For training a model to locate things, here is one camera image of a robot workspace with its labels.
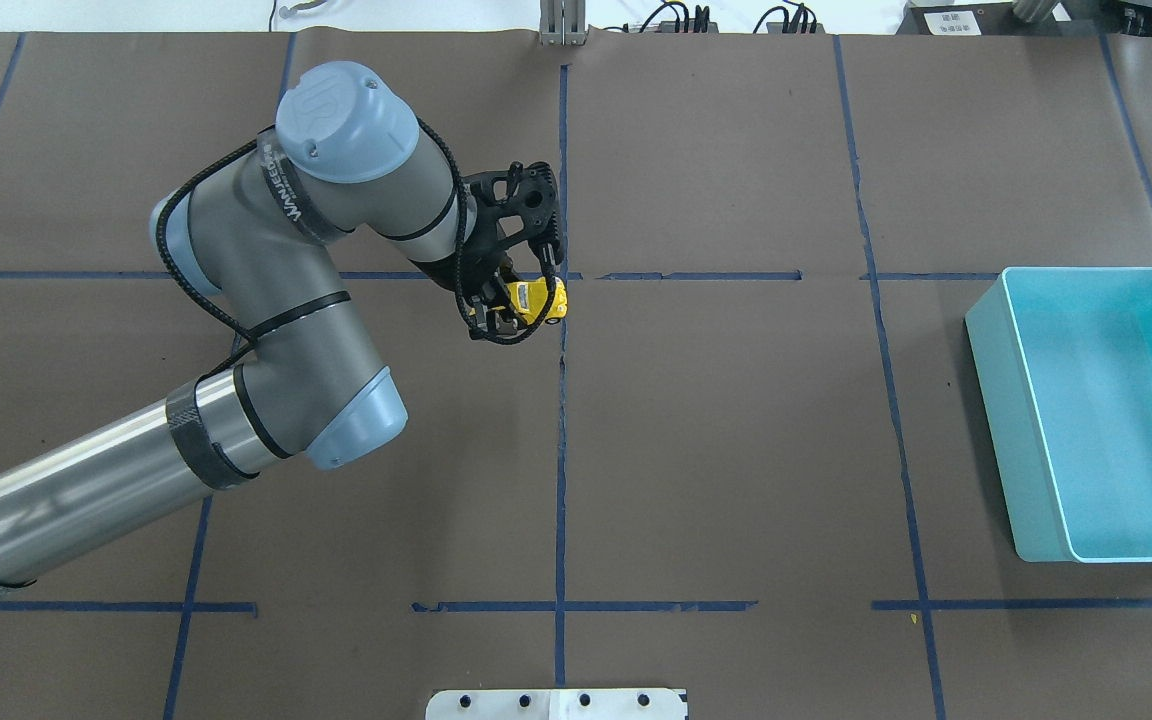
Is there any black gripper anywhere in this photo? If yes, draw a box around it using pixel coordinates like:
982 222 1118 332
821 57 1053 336
414 234 522 336

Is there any yellow beetle toy car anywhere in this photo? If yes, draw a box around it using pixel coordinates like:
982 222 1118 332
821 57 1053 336
488 276 568 334

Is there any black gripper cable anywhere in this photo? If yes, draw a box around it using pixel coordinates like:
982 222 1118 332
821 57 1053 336
452 250 562 347

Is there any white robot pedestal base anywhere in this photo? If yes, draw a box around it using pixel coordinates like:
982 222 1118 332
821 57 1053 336
424 687 691 719

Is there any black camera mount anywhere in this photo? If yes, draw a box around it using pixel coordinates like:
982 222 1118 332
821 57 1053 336
463 161 566 266

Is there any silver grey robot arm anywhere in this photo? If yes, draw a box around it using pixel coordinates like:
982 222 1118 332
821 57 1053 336
0 61 554 598

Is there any black box with label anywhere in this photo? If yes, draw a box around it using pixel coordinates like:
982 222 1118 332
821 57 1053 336
896 3 1015 37

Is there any turquoise plastic bin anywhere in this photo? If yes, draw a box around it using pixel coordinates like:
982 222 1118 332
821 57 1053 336
965 266 1152 564

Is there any aluminium frame post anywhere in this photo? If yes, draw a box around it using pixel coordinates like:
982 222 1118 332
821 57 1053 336
538 0 589 47

